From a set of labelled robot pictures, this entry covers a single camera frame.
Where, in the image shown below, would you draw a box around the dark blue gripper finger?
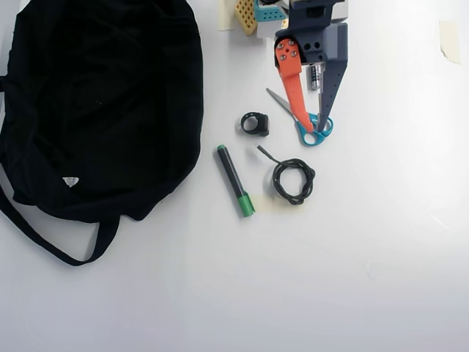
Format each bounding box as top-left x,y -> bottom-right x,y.
317,60 -> 349,132

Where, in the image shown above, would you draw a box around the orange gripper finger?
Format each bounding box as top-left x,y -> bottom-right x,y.
273,36 -> 315,133

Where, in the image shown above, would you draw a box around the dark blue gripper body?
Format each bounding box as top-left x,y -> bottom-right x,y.
274,0 -> 349,66

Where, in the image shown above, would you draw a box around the black cable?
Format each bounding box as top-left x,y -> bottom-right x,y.
254,143 -> 317,205

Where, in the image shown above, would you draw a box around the black fabric bag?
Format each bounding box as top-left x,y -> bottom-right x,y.
0,0 -> 205,267

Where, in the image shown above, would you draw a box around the black silver AA battery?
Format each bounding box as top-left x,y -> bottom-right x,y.
309,62 -> 325,92

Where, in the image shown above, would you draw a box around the narrow beige masking tape strip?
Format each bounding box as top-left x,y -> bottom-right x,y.
218,0 -> 235,31

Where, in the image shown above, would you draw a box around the black marker with green cap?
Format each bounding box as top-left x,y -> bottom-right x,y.
215,144 -> 256,219

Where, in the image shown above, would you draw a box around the long beige masking tape strip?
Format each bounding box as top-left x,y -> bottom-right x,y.
252,195 -> 307,216

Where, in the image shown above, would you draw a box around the notched beige masking tape strip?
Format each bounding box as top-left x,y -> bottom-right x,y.
438,20 -> 462,65

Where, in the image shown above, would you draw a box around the blue handled scissors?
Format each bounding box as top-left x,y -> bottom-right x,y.
265,87 -> 335,147

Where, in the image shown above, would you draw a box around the black ring-shaped part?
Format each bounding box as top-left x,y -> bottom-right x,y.
240,111 -> 271,139

